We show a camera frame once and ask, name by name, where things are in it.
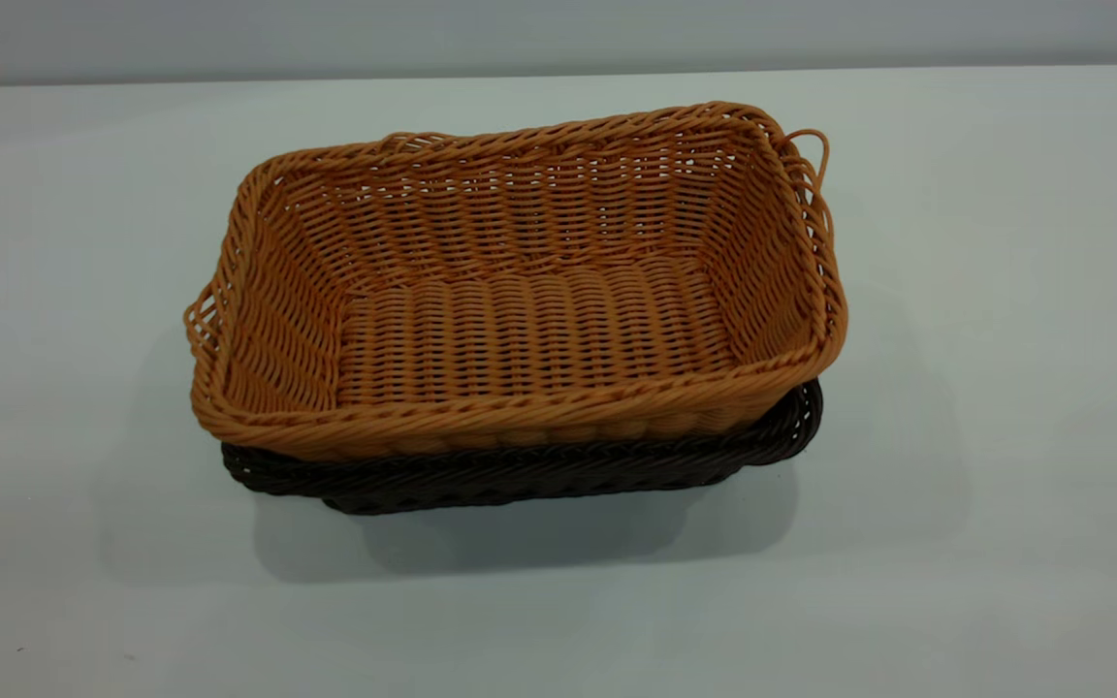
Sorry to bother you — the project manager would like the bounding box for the orange woven basket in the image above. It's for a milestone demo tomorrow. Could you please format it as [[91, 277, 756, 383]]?
[[183, 101, 848, 462]]

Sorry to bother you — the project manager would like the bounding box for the black woven basket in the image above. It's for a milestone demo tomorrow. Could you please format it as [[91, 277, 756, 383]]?
[[221, 378, 824, 516]]

